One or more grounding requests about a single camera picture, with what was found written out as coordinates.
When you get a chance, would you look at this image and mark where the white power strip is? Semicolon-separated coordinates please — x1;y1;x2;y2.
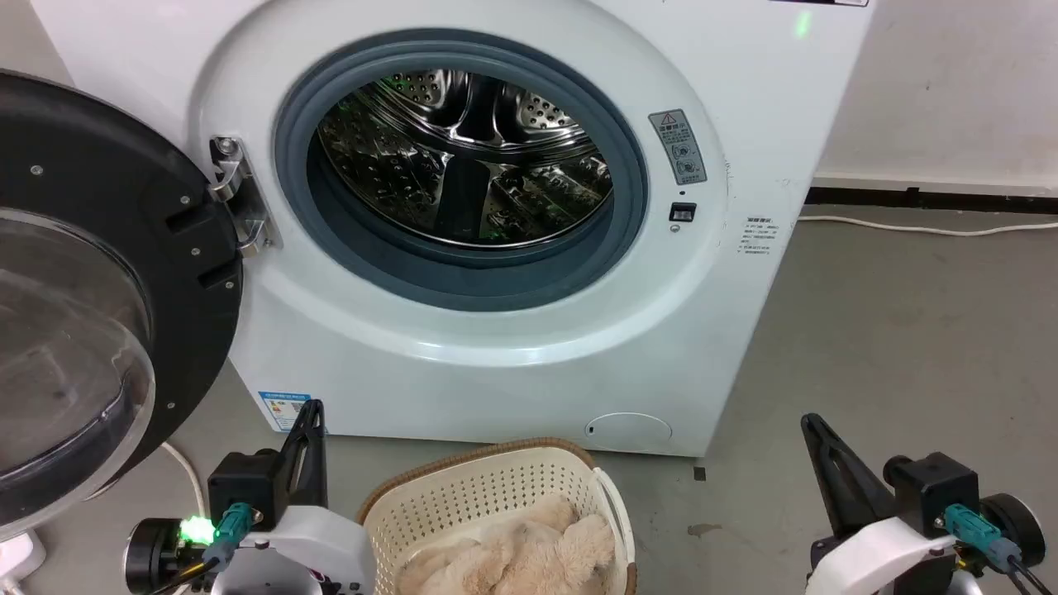
0;531;48;586

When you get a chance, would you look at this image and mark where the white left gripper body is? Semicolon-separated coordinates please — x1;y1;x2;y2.
211;504;378;595

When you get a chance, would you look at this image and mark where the teal plug right gripper cable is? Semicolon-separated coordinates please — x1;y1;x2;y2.
942;503;1058;595

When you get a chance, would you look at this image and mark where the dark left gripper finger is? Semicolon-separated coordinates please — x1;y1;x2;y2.
311;403;329;507
273;400;322;507

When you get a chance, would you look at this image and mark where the beige plush toy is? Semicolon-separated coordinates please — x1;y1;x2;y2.
395;494;617;595

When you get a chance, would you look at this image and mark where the white front-load washing machine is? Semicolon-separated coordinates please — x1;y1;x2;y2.
30;0;877;458

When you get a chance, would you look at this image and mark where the cream perforated laundry basket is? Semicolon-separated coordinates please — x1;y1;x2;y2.
357;437;638;595

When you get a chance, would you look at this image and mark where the teal plug gripper cable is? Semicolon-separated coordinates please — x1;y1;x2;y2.
942;503;1058;595
153;502;254;595

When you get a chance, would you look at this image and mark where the stainless steel washer drum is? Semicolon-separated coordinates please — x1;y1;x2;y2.
317;69;614;248

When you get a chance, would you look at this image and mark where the grey warning sticker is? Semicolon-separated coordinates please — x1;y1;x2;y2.
648;108;708;186

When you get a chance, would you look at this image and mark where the black wall baseboard strip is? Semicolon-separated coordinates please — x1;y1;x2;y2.
805;187;1058;217

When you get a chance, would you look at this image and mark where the blue energy label sticker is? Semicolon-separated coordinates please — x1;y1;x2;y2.
257;390;313;433

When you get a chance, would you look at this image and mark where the teal plug left gripper cable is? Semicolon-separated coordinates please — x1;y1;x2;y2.
153;502;254;595

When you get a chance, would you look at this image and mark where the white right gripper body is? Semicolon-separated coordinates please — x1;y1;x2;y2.
806;516;960;595

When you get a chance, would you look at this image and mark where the metal door hinge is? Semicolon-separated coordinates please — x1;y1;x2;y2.
208;136;283;259

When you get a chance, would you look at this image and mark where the small printed text label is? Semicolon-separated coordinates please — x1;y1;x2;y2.
741;217;783;257

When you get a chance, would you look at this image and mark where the black round washer door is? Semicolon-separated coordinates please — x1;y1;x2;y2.
0;69;245;542

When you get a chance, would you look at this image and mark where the round drain filter cover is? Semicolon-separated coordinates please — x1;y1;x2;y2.
584;412;674;453

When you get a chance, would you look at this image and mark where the thin white power cord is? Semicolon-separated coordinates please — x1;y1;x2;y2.
160;442;207;517

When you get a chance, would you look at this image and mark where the white floor cable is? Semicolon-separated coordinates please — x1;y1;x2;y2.
797;214;1058;238

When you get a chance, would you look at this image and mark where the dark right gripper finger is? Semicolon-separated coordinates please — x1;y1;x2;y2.
800;412;900;540

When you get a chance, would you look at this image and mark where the grey rubber door gasket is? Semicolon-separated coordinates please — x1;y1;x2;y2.
273;30;650;312

